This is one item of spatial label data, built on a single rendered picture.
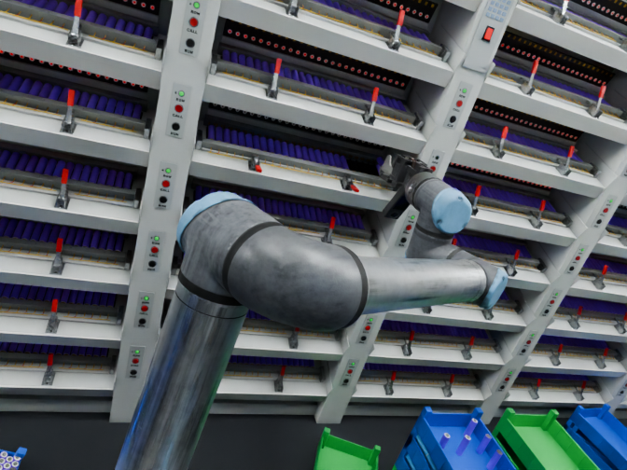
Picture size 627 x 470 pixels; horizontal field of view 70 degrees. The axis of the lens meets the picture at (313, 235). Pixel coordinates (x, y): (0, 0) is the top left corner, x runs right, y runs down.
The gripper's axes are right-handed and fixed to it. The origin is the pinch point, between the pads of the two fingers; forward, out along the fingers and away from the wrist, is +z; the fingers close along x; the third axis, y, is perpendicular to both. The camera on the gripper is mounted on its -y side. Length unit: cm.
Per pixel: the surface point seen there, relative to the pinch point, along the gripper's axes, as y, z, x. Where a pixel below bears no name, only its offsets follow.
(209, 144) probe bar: -3, 0, 50
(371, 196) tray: -7.0, -4.0, 3.6
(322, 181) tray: -6.3, -1.9, 18.5
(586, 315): -41, 3, -112
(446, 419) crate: -61, -34, -29
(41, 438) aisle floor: -96, -9, 80
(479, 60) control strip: 34.8, -5.4, -11.8
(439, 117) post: 18.7, -4.8, -7.4
